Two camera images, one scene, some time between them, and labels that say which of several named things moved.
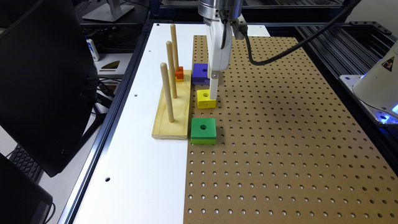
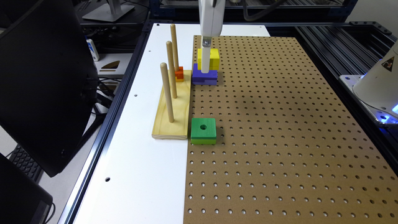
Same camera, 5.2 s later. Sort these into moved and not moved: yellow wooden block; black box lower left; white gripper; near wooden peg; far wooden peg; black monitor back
Moved: white gripper; yellow wooden block
Not moved: black box lower left; near wooden peg; far wooden peg; black monitor back
